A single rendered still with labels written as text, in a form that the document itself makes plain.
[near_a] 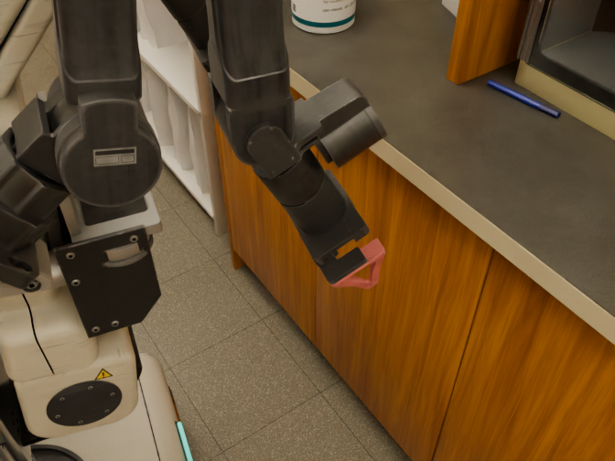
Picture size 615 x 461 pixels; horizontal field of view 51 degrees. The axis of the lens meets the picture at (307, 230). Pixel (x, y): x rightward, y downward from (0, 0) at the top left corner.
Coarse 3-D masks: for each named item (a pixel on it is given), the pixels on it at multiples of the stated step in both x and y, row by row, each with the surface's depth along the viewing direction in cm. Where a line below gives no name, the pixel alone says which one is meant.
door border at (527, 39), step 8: (536, 0) 101; (544, 0) 100; (528, 8) 103; (536, 8) 102; (536, 16) 103; (528, 24) 105; (536, 24) 103; (528, 32) 105; (520, 40) 107; (528, 40) 106; (528, 48) 107; (520, 56) 109; (528, 56) 107
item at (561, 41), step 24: (552, 0) 99; (576, 0) 96; (600, 0) 92; (552, 24) 101; (576, 24) 97; (600, 24) 94; (552, 48) 103; (576, 48) 99; (600, 48) 96; (552, 72) 105; (576, 72) 101; (600, 72) 97; (600, 96) 99
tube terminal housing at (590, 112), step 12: (528, 72) 110; (540, 72) 108; (528, 84) 111; (540, 84) 109; (552, 84) 107; (540, 96) 110; (552, 96) 108; (564, 96) 106; (576, 96) 104; (564, 108) 107; (576, 108) 105; (588, 108) 103; (600, 108) 101; (588, 120) 104; (600, 120) 102; (612, 120) 100; (612, 132) 101
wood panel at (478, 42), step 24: (480, 0) 103; (504, 0) 107; (528, 0) 110; (456, 24) 107; (480, 24) 107; (504, 24) 110; (456, 48) 110; (480, 48) 111; (504, 48) 115; (456, 72) 112; (480, 72) 115
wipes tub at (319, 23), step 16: (304, 0) 123; (320, 0) 121; (336, 0) 122; (352, 0) 125; (304, 16) 125; (320, 16) 124; (336, 16) 124; (352, 16) 127; (320, 32) 126; (336, 32) 127
